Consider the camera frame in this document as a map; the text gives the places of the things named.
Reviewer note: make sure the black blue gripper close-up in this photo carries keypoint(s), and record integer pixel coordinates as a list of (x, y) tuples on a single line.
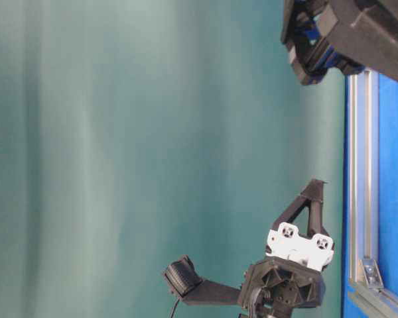
[(348, 35)]

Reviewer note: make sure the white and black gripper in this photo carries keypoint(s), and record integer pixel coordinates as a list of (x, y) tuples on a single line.
[(290, 275)]

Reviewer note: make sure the green backdrop curtain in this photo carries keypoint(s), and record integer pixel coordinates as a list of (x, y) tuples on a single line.
[(133, 132)]

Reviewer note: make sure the lower steel corner bracket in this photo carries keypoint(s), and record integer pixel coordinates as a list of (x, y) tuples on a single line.
[(372, 276)]

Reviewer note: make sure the aluminium extrusion frame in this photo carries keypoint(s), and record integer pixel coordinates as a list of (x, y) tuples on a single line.
[(363, 185)]

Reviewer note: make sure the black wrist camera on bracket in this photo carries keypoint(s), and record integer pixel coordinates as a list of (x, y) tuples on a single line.
[(193, 289)]

